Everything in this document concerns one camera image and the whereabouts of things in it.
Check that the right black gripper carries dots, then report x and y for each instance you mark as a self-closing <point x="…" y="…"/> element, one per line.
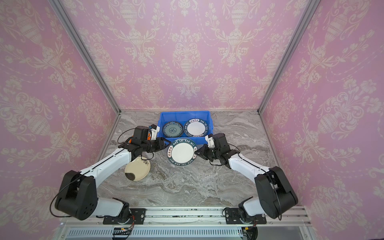
<point x="205" y="151"/>

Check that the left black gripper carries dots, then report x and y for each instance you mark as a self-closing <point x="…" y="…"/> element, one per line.
<point x="159" y="145"/>

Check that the green rimmed plate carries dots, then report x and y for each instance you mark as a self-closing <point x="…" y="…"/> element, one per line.
<point x="196" y="128"/>
<point x="181" y="152"/>

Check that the teal blue floral plate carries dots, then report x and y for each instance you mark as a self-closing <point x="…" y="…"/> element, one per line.
<point x="173" y="130"/>

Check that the cream plate with dark spot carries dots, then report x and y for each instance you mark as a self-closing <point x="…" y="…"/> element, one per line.
<point x="138" y="169"/>

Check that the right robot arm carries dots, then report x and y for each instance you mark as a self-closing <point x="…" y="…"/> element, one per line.
<point x="275" y="193"/>

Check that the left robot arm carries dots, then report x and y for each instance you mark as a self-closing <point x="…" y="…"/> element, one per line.
<point x="78" y="198"/>

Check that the blue plastic bin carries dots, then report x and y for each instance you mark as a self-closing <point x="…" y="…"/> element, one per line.
<point x="183" y="118"/>

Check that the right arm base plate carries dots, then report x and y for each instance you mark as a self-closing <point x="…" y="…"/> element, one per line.
<point x="236" y="216"/>

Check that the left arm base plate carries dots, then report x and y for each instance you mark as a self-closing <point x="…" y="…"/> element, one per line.
<point x="135" y="216"/>

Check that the aluminium front rail frame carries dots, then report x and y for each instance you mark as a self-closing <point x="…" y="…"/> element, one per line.
<point x="190" y="223"/>

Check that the left corner aluminium post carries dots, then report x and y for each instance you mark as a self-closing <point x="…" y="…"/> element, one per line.
<point x="75" y="36"/>

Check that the corner aluminium post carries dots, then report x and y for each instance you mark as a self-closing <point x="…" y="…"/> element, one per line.
<point x="75" y="36"/>
<point x="296" y="37"/>

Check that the right corner aluminium post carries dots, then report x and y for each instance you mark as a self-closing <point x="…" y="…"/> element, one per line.
<point x="296" y="37"/>

